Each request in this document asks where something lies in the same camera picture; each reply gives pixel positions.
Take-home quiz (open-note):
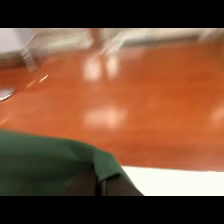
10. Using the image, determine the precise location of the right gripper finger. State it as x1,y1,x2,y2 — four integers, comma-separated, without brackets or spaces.
100,173,145,197

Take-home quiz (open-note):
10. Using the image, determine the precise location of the dark green T-shirt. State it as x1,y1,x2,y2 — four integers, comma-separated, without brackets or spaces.
0,129,130,197

